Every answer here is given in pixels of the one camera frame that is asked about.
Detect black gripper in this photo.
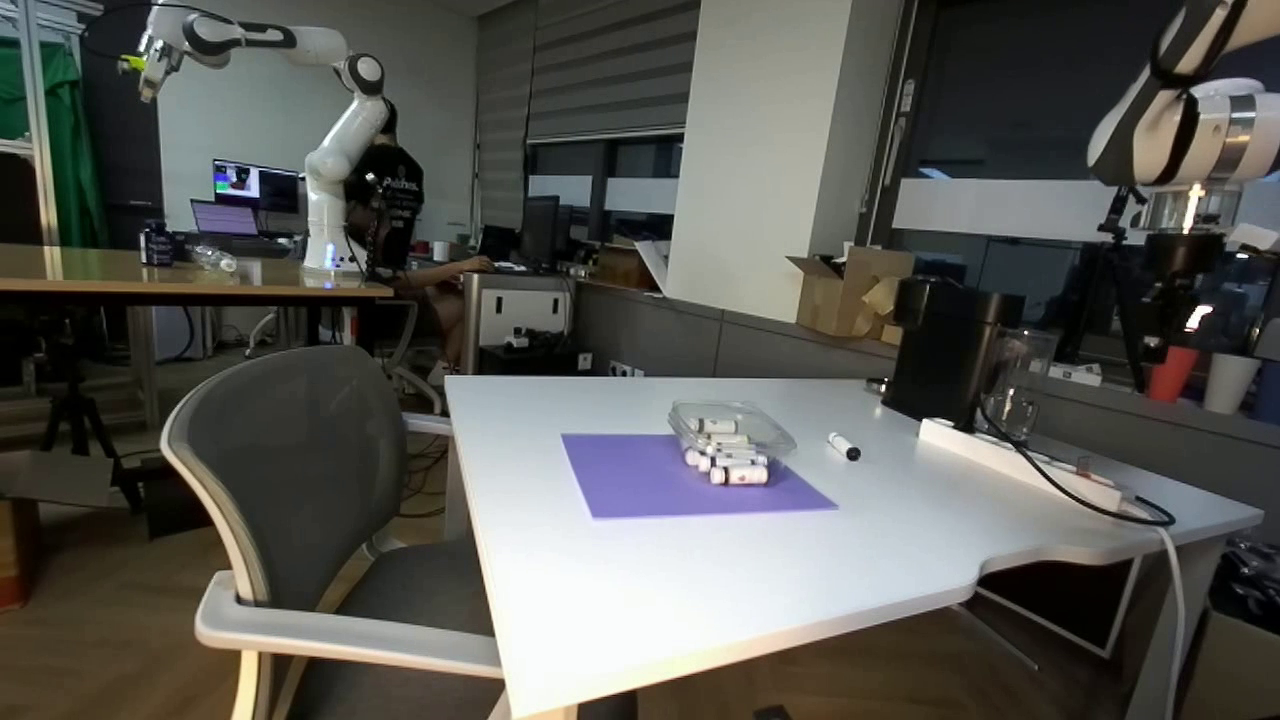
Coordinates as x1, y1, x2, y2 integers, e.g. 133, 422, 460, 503
1153, 229, 1240, 323

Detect white power strip adapter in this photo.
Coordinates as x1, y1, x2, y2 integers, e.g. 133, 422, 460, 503
915, 418, 1133, 513

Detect red cup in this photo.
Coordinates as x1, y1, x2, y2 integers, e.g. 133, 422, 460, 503
1146, 339, 1206, 407

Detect white cup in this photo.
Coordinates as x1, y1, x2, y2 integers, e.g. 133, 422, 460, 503
1201, 347, 1266, 422

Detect crumpled cardboard box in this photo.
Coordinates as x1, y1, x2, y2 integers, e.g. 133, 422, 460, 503
790, 240, 922, 343

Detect clear plastic container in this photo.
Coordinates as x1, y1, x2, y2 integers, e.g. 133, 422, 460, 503
667, 395, 802, 463

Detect purple mat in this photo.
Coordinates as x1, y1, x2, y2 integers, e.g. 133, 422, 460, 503
559, 427, 842, 524

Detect grey window blinds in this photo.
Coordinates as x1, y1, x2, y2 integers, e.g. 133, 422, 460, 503
471, 0, 700, 151

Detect white cabinet box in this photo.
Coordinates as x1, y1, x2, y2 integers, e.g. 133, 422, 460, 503
463, 273, 580, 360

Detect seated person in black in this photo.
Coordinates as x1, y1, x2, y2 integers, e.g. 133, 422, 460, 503
341, 134, 494, 293

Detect grey office chair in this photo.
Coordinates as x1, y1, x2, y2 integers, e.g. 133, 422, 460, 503
155, 343, 513, 720

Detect black monitor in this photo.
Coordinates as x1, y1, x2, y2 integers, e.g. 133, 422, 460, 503
208, 155, 310, 222

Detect open laptop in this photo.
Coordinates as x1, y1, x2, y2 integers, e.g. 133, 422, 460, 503
187, 196, 297, 260

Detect long wooden desk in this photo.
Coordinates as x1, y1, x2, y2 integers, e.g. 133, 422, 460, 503
0, 240, 401, 303

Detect green cloth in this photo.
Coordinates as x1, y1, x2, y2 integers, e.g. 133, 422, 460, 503
0, 37, 104, 251

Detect black camera tripod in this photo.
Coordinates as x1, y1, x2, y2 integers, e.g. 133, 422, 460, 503
1057, 186, 1153, 392

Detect black power cable with plug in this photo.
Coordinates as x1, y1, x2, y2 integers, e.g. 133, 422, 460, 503
976, 395, 1182, 534

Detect white power strip cable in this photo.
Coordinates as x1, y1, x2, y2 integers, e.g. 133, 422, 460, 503
1149, 518, 1192, 720

